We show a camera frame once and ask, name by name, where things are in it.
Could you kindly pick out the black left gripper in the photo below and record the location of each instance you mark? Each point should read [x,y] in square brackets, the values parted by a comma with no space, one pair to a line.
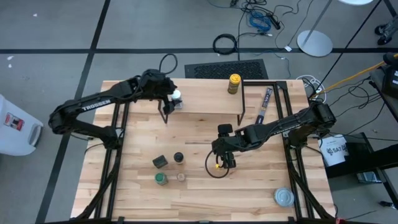
[157,84]

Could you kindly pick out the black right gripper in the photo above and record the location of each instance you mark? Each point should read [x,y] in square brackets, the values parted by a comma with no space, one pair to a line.
[225,145]

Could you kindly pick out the white-lid bagel seasoning jar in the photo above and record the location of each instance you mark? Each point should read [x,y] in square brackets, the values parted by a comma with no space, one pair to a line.
[176,95]

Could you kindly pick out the small cork-lid spice jar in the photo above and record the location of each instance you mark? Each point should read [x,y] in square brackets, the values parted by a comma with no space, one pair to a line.
[181,177]

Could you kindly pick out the orange black-lid spice bottle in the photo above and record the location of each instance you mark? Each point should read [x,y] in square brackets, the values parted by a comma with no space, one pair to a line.
[178,156]

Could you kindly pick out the green black pepper tin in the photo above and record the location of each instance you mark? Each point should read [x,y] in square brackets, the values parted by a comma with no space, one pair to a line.
[160,161]

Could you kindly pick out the yellow-lid chili onion bottle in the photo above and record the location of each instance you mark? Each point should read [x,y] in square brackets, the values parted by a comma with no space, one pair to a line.
[234,79]

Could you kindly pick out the green-lid oregano jar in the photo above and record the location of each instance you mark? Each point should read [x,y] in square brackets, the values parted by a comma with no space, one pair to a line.
[160,178]

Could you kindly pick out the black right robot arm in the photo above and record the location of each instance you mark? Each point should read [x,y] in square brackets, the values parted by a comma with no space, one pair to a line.
[295,123]

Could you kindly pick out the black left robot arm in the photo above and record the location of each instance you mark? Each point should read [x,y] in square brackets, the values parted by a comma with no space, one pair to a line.
[93,105]

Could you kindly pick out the wooden shelf with black legs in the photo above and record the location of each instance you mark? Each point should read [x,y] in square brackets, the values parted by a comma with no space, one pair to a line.
[205,99]

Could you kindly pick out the black perforated floor mat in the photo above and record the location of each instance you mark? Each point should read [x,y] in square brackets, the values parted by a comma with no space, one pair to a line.
[227,70]

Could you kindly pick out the round silver tin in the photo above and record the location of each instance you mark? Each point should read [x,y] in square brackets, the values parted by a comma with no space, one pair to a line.
[284,197]

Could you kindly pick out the black side table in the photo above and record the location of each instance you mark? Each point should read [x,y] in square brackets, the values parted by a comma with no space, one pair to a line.
[367,158]

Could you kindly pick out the round-base standing table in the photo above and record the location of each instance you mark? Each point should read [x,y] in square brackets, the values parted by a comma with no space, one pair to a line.
[314,43]

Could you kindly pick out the white plastic bin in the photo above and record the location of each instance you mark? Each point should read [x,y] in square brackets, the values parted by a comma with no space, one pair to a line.
[18,124]

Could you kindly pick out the black chair base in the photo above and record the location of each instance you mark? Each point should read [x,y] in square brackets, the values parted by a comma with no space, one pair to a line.
[385,34]

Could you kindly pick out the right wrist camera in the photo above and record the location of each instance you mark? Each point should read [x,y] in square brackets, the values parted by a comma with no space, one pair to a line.
[225,129]

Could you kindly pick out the black aluminium table frame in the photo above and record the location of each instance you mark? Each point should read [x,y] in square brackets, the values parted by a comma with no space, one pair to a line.
[281,84]

